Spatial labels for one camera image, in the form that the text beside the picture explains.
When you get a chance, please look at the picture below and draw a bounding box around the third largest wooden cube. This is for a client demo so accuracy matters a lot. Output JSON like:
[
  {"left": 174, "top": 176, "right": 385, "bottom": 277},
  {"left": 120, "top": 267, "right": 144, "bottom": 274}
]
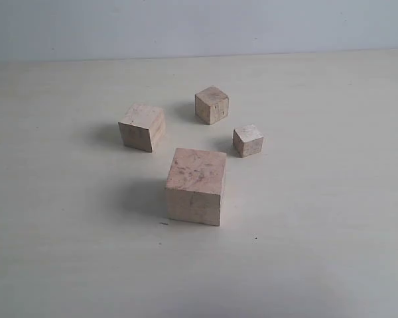
[{"left": 195, "top": 86, "right": 229, "bottom": 125}]

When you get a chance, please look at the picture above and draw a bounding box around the second largest wooden cube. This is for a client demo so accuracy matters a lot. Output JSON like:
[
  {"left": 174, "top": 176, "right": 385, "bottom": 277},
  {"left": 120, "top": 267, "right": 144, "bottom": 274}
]
[{"left": 118, "top": 103, "right": 166, "bottom": 152}]

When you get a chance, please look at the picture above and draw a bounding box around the smallest wooden cube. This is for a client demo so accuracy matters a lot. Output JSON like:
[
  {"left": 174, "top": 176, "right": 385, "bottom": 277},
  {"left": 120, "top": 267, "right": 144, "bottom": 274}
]
[{"left": 233, "top": 124, "right": 264, "bottom": 158}]

